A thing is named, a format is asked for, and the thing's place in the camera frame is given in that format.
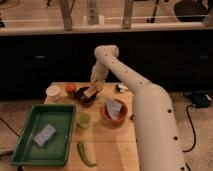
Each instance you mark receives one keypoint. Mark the white cup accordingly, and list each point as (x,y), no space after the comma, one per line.
(54,92)

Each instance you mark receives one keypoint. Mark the blue-white sponge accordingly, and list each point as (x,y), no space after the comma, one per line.
(44,135)

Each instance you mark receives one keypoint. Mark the green plastic tray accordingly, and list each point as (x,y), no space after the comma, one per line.
(55,152)

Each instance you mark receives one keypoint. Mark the small green cup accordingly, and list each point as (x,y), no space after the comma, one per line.
(83,120)

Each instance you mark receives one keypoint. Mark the white cloth in bowl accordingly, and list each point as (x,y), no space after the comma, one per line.
(113,107)

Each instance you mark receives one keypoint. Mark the white remote-like post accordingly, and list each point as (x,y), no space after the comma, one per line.
(92,12)

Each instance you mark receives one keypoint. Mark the black-white small object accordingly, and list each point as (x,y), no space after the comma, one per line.
(121,88)

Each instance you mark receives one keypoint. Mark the red tomato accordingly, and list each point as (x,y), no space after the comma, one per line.
(70,87)

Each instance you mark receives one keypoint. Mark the blue-black device on floor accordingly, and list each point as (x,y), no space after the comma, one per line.
(200,99)

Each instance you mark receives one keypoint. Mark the white eraser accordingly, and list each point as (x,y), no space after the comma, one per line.
(89,92)

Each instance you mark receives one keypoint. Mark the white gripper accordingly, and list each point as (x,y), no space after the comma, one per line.
(96,85)

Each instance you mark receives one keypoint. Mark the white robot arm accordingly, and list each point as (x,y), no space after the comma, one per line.
(157,137)

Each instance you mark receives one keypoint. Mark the orange bowl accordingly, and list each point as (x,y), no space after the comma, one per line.
(121,117)

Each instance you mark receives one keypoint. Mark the dark purple bowl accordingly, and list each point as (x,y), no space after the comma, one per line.
(80,97)

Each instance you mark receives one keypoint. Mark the green chili pepper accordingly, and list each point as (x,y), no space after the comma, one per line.
(81,151)

